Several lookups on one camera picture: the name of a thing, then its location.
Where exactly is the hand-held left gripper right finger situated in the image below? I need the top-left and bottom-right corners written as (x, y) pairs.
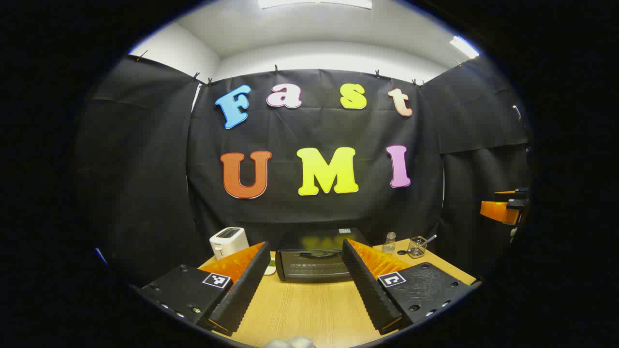
top-left (341, 238), bottom-right (473, 335)

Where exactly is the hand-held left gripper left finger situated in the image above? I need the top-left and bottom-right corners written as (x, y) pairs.
top-left (137, 241), bottom-right (271, 337)

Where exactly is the black electric oven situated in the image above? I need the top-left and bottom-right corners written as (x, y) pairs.
top-left (275, 228), bottom-right (370, 283)

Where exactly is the white toaster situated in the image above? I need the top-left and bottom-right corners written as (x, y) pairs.
top-left (209, 227), bottom-right (250, 261)

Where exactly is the ceiling light panel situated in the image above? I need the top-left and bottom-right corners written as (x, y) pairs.
top-left (450, 35), bottom-right (480, 59)

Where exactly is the black backdrop cloth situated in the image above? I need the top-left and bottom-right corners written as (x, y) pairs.
top-left (75, 54), bottom-right (532, 290)

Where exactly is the metal wire basket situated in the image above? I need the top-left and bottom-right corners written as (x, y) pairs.
top-left (407, 236), bottom-right (428, 259)

